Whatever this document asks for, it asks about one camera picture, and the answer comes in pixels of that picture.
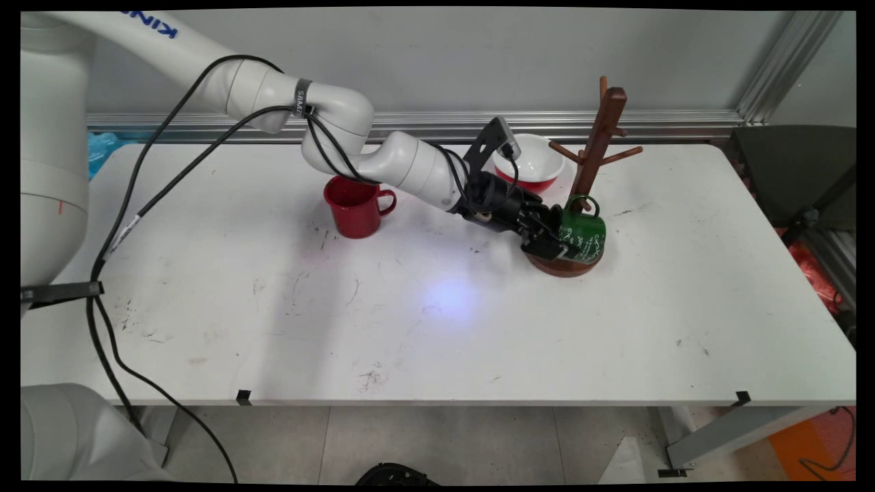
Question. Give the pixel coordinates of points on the black tape strip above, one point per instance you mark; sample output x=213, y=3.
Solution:
x=243, y=396
x=743, y=398

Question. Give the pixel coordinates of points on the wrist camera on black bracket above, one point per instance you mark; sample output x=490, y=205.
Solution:
x=487, y=145

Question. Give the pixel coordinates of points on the blue bubble wrap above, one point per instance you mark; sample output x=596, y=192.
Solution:
x=102, y=154

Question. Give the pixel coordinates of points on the black round floor object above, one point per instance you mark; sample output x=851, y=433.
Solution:
x=393, y=475

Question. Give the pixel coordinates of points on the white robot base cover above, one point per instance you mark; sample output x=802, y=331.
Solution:
x=75, y=437

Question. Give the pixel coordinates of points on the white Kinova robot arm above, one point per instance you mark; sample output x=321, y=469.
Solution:
x=410, y=167

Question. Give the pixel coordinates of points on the slanted aluminium frame post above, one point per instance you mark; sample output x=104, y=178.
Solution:
x=786, y=68

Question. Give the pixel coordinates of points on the red enamel mug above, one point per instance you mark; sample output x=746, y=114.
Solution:
x=352, y=212

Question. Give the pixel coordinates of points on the green enamel mug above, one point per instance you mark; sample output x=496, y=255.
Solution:
x=584, y=236

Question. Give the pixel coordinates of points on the horizontal aluminium frame rail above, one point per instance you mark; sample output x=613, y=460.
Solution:
x=615, y=124

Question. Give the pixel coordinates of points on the orange floor mat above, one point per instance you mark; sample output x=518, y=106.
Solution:
x=813, y=444

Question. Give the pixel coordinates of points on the grey metal table leg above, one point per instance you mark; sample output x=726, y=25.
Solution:
x=731, y=430

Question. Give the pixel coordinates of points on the brown wooden mug tree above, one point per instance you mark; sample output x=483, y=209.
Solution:
x=596, y=147

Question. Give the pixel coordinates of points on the red plastic bag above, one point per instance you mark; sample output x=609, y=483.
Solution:
x=813, y=273

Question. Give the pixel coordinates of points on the red bowl white inside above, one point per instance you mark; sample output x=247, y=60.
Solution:
x=530, y=162

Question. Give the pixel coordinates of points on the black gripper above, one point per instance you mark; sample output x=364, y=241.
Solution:
x=499, y=205

